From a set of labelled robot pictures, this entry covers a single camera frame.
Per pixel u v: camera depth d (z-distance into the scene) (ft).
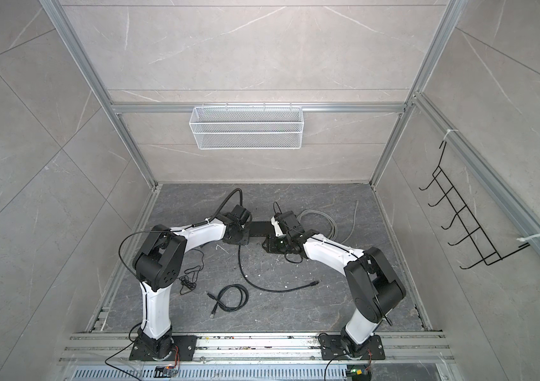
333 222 3.40
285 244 2.48
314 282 2.87
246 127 3.31
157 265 1.72
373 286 1.52
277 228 2.45
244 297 2.75
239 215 2.63
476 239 2.11
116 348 2.45
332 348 2.39
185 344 2.41
